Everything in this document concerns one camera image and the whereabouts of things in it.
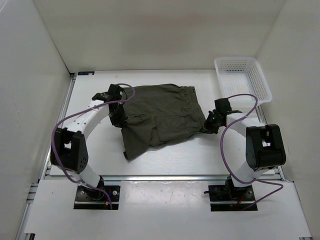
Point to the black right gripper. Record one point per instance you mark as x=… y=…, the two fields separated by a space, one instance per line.
x=207 y=126

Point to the small blue corner label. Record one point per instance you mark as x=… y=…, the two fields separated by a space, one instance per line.
x=86 y=73

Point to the aluminium frame rail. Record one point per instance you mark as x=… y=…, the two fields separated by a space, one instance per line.
x=161 y=197

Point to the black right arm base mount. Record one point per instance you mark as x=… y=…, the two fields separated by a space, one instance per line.
x=228 y=198

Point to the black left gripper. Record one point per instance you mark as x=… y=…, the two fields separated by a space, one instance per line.
x=120 y=121

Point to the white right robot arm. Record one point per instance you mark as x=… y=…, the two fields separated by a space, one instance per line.
x=264 y=147

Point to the white plastic mesh basket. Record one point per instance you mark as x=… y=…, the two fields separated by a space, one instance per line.
x=242 y=75

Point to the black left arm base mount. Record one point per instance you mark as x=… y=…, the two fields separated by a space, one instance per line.
x=90 y=199

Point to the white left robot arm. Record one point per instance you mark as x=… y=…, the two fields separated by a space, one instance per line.
x=69 y=137

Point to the olive green shorts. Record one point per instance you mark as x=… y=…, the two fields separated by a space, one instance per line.
x=159 y=115

